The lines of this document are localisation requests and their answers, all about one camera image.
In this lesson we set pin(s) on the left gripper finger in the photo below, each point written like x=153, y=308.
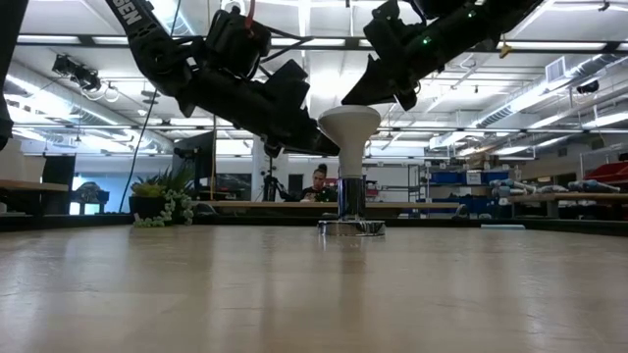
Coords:
x=301, y=125
x=294, y=142

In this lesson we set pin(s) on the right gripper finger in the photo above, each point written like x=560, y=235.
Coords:
x=375, y=83
x=392, y=97

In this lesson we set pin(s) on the chrome lamp socket base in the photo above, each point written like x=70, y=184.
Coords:
x=351, y=196

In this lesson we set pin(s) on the white square pillar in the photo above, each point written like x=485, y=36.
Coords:
x=282, y=169

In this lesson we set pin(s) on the person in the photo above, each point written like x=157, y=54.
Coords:
x=321, y=176

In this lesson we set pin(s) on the black computer monitor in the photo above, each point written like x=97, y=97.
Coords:
x=196, y=166

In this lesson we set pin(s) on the shelf with blue bins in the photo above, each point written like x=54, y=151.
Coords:
x=446, y=177

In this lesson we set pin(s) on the potted green plant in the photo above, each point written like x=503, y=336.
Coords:
x=157, y=201

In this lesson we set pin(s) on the white air vent grille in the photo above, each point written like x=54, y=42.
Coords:
x=556, y=70

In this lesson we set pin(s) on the grey wrapped bundle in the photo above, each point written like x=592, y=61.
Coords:
x=515, y=186
x=591, y=186

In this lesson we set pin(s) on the black spotlight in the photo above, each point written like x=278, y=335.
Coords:
x=588, y=87

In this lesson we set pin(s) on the black cabinet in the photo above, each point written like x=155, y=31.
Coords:
x=59, y=181

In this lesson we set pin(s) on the long wooden workbench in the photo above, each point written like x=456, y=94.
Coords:
x=579, y=198

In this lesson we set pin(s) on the wooden bench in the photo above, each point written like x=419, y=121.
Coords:
x=29, y=186

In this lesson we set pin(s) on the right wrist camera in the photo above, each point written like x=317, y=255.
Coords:
x=382, y=27

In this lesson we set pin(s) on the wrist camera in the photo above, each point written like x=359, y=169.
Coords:
x=235, y=41
x=382, y=27

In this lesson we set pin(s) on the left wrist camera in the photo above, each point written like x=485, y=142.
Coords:
x=235, y=41

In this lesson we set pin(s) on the silver ventilation duct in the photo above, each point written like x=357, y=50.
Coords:
x=539, y=95

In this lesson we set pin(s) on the black camera on mount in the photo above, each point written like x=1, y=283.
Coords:
x=73, y=71

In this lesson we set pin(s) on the black aluminium frame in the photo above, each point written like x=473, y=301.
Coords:
x=73, y=221

